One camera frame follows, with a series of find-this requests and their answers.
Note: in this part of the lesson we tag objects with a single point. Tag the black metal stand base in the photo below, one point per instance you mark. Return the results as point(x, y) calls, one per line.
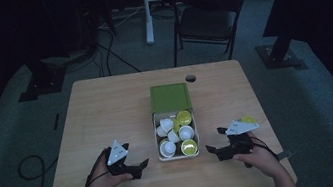
point(278, 57)
point(43, 82)

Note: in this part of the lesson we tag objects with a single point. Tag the black folding chair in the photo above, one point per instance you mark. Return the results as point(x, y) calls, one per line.
point(206, 16)

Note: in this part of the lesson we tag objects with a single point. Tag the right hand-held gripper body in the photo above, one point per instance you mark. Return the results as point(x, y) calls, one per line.
point(240, 144)

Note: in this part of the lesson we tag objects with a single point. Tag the white box with green lid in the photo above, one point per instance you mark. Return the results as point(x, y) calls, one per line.
point(170, 98)

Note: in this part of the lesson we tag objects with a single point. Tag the pile of coffee capsules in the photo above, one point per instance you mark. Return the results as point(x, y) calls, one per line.
point(174, 136)

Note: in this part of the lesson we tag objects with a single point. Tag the grey tape piece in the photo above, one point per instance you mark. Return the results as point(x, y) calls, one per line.
point(285, 154)

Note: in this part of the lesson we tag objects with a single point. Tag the person's left hand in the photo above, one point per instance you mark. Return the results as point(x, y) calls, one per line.
point(101, 184)

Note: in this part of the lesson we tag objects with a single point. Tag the person's right hand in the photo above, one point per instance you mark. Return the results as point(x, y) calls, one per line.
point(261, 159)

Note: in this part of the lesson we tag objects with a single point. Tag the single yellow-topped coffee capsule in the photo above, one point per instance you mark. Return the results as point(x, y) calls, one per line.
point(249, 119)

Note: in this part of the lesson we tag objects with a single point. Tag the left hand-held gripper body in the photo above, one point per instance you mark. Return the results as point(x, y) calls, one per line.
point(116, 155)

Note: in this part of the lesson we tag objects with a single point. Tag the black strip on floor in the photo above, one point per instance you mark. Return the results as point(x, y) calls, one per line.
point(56, 121)

